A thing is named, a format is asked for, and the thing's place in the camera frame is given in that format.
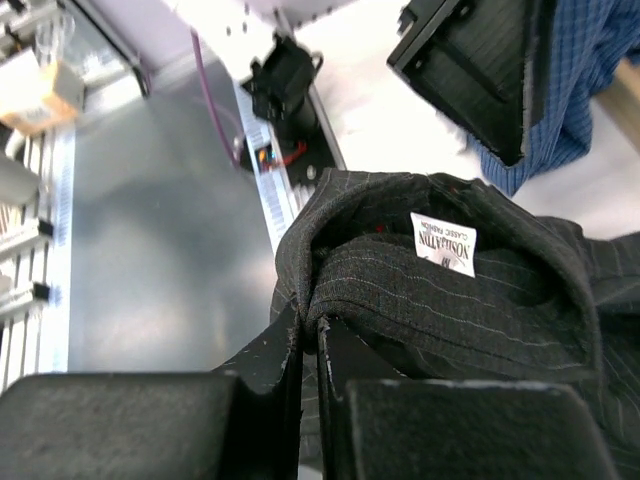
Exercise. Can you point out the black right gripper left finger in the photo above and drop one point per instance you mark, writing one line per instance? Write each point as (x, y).
(238, 421)

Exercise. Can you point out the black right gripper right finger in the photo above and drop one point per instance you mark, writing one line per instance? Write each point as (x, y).
(377, 424)

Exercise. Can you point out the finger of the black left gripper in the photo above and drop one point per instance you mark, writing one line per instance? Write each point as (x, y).
(484, 64)

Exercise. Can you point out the black pinstriped shirt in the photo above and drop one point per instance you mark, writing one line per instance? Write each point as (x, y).
(448, 279)

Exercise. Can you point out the blue checked shirt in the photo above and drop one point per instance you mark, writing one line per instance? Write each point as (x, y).
(589, 40)

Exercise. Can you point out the wooden clothes rack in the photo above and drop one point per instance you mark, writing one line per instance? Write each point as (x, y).
(621, 101)

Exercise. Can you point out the aluminium mounting rail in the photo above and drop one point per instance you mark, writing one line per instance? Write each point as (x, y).
(311, 122)

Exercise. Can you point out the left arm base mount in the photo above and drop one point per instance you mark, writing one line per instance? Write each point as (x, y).
(276, 86)

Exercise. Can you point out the slotted grey cable duct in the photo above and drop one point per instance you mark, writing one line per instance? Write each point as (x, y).
(277, 198)

